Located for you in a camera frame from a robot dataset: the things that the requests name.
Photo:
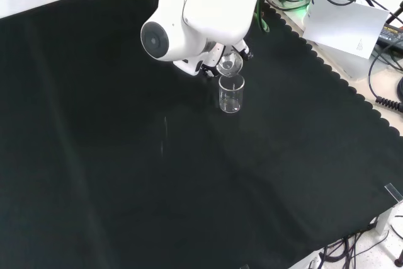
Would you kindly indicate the black power adapter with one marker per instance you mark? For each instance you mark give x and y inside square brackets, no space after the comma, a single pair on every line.
[392,34]

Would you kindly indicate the clear tape strip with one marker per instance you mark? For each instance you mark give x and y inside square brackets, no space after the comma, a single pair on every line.
[393,191]

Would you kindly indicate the clear glass beaker with water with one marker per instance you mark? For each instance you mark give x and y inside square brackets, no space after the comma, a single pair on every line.
[230,66]

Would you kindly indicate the white paper sheet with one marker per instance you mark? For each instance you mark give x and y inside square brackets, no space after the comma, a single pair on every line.
[343,26]

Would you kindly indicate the pale grey board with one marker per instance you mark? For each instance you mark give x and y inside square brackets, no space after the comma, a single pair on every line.
[352,64]

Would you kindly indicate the black scalloped bench cloth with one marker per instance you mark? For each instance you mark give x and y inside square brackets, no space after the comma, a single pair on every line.
[126,171]

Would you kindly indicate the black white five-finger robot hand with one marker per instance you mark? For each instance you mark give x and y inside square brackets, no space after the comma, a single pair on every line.
[207,64]

